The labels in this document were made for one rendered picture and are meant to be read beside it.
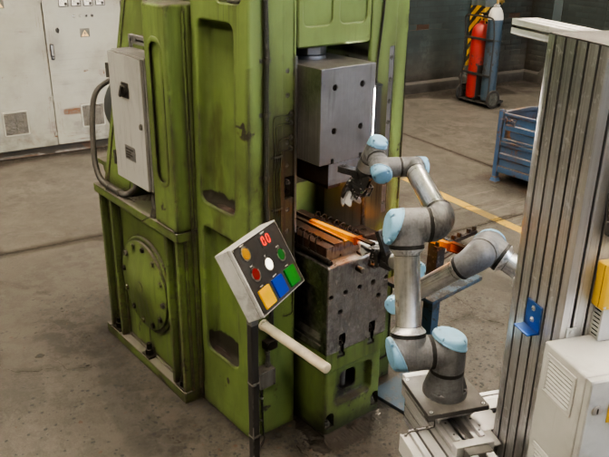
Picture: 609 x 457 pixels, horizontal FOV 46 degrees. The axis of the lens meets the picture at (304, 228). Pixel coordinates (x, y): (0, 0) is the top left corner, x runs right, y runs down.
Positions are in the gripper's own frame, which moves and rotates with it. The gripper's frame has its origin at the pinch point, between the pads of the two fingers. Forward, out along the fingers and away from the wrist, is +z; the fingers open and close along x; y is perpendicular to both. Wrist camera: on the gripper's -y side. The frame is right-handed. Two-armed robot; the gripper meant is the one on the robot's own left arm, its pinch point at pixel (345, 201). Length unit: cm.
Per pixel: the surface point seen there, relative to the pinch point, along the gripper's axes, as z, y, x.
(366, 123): -17.2, -23.8, 23.0
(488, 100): 287, -304, 629
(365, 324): 65, 25, 22
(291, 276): 19.1, 13.7, -30.7
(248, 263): 8, 9, -52
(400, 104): -11, -37, 59
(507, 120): 146, -144, 381
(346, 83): -33.7, -32.3, 10.8
